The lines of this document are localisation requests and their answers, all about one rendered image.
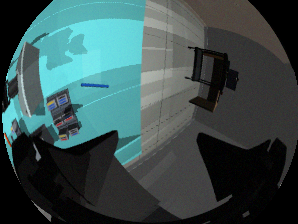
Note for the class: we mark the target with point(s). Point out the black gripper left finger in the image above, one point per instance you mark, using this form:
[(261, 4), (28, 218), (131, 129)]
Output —
[(84, 165)]

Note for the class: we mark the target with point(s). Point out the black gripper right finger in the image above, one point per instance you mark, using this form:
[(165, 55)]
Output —
[(227, 164)]

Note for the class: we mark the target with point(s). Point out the black flat panel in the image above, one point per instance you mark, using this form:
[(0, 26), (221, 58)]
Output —
[(121, 196)]

